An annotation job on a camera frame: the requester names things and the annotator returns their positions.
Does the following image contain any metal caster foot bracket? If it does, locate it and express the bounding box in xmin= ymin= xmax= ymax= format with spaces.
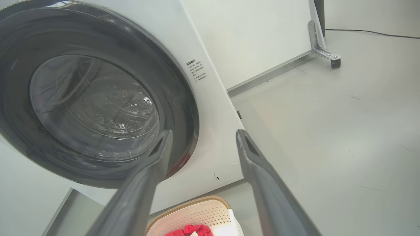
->
xmin=307 ymin=20 xmax=342 ymax=69

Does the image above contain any white garment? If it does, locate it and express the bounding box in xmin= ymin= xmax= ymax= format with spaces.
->
xmin=210 ymin=225 xmax=238 ymax=236

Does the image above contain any cream perforated laundry basket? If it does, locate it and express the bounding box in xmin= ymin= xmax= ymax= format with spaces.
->
xmin=146 ymin=196 xmax=245 ymax=236

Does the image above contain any black floor cable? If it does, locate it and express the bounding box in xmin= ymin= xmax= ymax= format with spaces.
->
xmin=325 ymin=28 xmax=420 ymax=39

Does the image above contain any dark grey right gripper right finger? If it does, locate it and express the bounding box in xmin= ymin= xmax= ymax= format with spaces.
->
xmin=236 ymin=129 xmax=322 ymax=236

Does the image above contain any white front-load washing machine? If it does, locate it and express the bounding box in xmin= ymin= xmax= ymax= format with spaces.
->
xmin=0 ymin=0 xmax=245 ymax=215

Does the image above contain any white partition panel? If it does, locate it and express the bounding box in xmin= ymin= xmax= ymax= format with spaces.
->
xmin=180 ymin=0 xmax=326 ymax=91

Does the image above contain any red garment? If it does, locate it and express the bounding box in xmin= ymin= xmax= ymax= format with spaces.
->
xmin=164 ymin=225 xmax=214 ymax=236

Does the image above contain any dark round washing machine door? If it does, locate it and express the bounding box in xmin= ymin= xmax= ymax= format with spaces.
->
xmin=0 ymin=0 xmax=200 ymax=189

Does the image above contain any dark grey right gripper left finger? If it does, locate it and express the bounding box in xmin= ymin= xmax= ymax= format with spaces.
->
xmin=85 ymin=130 xmax=174 ymax=236

